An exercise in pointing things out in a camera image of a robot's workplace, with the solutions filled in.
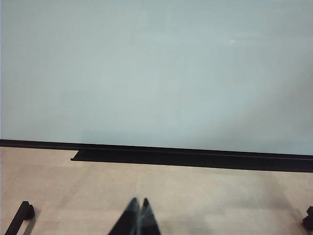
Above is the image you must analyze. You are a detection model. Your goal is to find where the black table edge rail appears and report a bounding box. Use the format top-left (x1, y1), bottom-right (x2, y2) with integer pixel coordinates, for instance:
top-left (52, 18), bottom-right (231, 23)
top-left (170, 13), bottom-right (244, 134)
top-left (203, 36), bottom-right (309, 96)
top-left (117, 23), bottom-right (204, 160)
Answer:
top-left (70, 148), bottom-right (313, 173)

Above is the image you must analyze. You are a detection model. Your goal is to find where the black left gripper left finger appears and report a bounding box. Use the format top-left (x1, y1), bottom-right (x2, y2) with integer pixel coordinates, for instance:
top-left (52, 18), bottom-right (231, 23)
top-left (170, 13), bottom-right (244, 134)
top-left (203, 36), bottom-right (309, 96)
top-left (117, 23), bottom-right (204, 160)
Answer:
top-left (108, 196), bottom-right (140, 235)

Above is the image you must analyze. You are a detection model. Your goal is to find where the black whiteboard stand foot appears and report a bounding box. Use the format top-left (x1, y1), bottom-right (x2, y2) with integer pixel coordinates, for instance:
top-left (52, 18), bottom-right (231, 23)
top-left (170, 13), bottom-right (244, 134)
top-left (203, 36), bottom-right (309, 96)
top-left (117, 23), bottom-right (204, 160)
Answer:
top-left (4, 200), bottom-right (35, 235)

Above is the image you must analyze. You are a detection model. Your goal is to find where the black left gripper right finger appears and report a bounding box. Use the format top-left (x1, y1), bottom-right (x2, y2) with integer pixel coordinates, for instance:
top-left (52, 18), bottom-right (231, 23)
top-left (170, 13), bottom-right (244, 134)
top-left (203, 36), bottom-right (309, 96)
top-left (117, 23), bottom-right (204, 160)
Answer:
top-left (138, 197), bottom-right (162, 235)

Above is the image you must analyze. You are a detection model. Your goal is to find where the whiteboard with black frame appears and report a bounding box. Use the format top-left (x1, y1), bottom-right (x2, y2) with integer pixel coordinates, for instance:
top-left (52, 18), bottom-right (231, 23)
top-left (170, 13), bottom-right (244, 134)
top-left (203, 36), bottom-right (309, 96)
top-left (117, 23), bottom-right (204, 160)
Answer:
top-left (0, 0), bottom-right (313, 163)

